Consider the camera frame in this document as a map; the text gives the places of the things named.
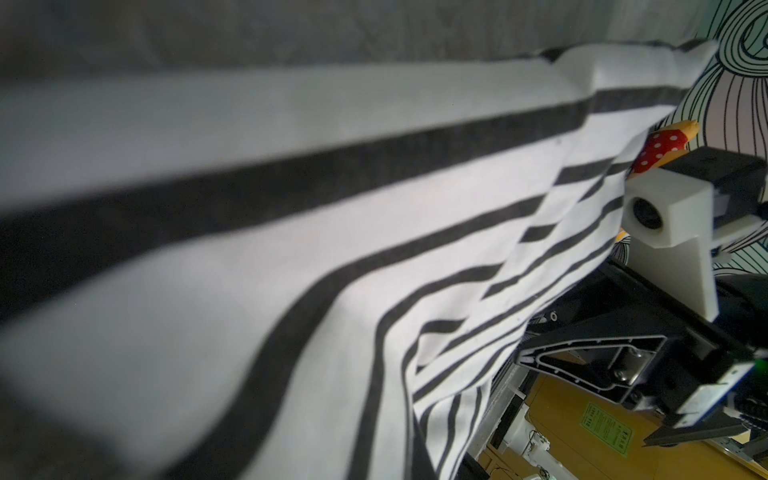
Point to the yellow plush toy red shirt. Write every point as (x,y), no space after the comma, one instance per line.
(664,146)

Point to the black white striped tank top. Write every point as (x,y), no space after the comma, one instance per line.
(301,273)

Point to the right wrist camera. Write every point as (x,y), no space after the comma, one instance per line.
(680,215)

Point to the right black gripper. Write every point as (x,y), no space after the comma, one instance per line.
(626,341)

